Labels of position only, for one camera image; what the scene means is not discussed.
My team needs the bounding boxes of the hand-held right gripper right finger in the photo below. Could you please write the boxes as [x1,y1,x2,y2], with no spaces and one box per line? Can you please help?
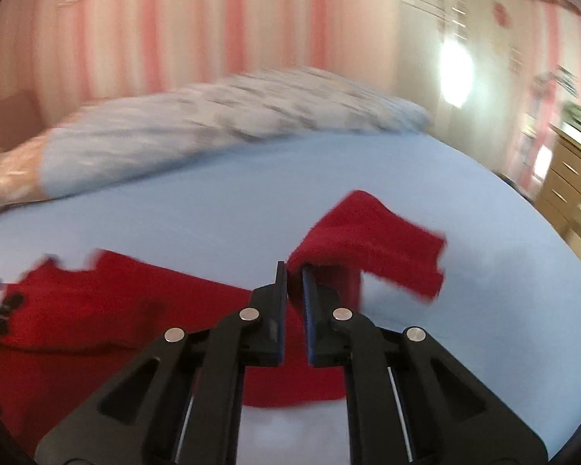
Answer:
[301,266,548,465]

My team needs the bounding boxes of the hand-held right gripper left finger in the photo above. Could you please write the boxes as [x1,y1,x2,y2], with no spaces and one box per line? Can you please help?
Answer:
[34,262,290,465]

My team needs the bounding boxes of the red knitted sweater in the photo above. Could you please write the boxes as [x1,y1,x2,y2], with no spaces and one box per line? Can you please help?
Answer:
[0,190,447,449]

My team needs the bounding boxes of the brown headboard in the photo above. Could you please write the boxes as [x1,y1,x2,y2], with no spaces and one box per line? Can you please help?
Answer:
[0,88,46,153]

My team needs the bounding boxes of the patterned blue and brown quilt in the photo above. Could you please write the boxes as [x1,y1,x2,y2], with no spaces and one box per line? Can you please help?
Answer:
[0,65,434,215]

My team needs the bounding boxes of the white wardrobe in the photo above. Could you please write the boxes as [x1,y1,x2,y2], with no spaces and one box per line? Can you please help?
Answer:
[397,0,538,187]

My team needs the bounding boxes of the wooden dresser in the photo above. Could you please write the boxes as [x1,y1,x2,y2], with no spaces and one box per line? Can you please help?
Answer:
[535,123,581,282]

